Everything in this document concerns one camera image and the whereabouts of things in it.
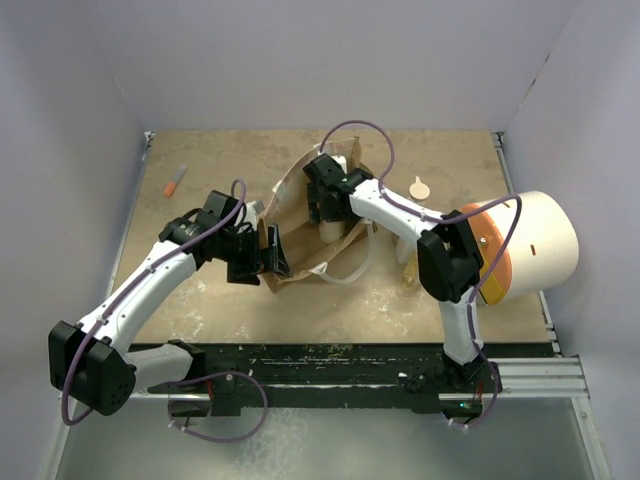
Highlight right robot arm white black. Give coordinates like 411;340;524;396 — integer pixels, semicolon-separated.
303;154;484;391

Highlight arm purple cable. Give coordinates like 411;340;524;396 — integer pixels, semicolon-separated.
318;119;524;361
59;178;249;426

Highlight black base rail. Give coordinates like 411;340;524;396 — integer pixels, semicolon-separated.
119;342;504;417

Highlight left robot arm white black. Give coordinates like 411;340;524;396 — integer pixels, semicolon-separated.
48;190;291;426

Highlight white bottle with black cap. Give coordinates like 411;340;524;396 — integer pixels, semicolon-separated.
395;237;416;265

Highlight clear amber liquid bottle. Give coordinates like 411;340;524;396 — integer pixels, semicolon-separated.
402;251;419;289

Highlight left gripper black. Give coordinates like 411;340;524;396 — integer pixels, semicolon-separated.
218;224;291;285

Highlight aluminium frame rail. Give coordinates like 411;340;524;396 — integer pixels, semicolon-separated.
492;130;591;401

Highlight cream round bottle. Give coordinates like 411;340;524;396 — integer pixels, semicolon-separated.
319;221;344;244

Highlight tan pump lotion bottle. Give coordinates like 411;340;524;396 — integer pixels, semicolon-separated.
409;176;431;202

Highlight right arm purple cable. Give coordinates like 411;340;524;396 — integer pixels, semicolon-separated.
318;119;524;361

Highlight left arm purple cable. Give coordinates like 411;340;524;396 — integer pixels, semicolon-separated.
59;178;249;426

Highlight small orange capped tube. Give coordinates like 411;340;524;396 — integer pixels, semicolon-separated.
163;164;188;197

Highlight brown burlap canvas bag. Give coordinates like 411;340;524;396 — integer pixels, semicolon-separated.
257;137;376;293

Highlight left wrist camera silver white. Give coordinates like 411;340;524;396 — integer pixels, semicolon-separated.
246;200;265;223

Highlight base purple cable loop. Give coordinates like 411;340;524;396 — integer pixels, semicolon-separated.
167;370;270;444

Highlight cream cylinder with orange lid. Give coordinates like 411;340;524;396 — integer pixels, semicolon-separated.
469;191;579;305

